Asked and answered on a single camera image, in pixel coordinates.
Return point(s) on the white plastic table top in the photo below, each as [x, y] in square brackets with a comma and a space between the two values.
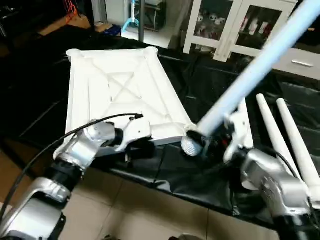
[115, 90]

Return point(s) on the white plastic table leg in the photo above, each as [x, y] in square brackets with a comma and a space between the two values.
[243, 107]
[300, 145]
[275, 135]
[255, 70]

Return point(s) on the black work mat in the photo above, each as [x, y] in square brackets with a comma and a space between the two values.
[200, 95]

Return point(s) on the white glass-door cabinet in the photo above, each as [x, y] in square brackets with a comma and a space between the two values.
[230, 27]

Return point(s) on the white drawer unit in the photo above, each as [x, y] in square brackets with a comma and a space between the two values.
[302, 62]

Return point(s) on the brown cardboard box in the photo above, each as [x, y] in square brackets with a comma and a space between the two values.
[107, 27]

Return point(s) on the black metal pole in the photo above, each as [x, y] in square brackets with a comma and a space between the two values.
[142, 20]

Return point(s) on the blue plastic tool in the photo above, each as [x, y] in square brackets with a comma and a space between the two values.
[131, 20]

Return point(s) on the flat brown cardboard sheet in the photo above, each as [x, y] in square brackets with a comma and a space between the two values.
[65, 25]

